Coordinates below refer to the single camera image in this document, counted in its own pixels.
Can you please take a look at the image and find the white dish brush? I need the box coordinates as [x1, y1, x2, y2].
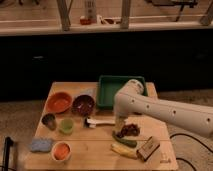
[84, 118, 115, 128]

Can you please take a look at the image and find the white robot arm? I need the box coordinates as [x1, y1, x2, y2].
[113, 79, 213, 139]

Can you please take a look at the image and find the green pepper toy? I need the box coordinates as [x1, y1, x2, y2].
[112, 131, 137, 148]

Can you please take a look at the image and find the yellow corn toy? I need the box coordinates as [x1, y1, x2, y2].
[111, 143, 137, 159]

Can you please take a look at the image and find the green plastic tray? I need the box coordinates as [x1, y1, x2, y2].
[96, 75, 148, 110]

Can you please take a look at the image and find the dark purple bowl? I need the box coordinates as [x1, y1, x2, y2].
[72, 94, 95, 116]

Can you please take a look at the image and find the green cup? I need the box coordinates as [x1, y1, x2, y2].
[59, 118, 74, 134]

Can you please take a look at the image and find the white bowl orange inside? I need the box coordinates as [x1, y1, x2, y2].
[51, 142, 71, 162]

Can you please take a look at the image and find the metal cup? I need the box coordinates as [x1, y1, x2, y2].
[42, 113, 57, 131]

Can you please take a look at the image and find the blue sponge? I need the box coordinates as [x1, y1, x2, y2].
[30, 138, 53, 152]

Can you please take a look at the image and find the black cable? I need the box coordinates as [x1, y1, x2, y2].
[169, 132, 213, 171]

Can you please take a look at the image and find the black post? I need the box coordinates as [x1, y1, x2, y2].
[2, 137, 14, 171]

